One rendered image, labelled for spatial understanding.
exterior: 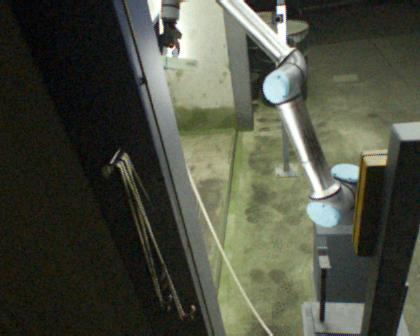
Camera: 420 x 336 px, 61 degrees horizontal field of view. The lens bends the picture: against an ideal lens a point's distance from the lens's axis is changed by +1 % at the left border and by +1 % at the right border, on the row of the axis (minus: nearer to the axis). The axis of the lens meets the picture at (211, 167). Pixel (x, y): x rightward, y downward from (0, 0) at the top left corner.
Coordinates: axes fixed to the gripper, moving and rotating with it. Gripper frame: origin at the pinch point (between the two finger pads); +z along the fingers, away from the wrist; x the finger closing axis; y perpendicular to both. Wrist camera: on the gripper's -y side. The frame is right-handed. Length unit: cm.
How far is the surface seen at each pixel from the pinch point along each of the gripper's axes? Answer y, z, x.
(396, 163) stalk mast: -120, 28, 5
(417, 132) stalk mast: -122, 23, 3
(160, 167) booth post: -86, 34, 34
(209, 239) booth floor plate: 65, 113, -64
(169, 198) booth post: -83, 41, 30
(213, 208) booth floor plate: 91, 97, -80
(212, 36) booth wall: 158, -55, -103
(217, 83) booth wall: 173, -13, -120
